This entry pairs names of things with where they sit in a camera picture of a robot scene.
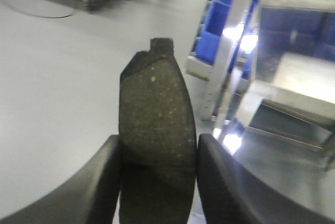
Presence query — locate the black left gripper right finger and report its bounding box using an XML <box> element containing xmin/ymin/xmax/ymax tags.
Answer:
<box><xmin>197</xmin><ymin>133</ymin><xmax>334</xmax><ymax>223</ymax></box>

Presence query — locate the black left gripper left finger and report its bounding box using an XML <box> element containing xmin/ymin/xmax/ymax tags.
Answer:
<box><xmin>1</xmin><ymin>135</ymin><xmax>121</xmax><ymax>223</ymax></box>

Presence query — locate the stainless steel rack frame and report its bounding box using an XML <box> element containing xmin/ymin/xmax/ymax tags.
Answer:
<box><xmin>186</xmin><ymin>0</ymin><xmax>334</xmax><ymax>170</ymax></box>

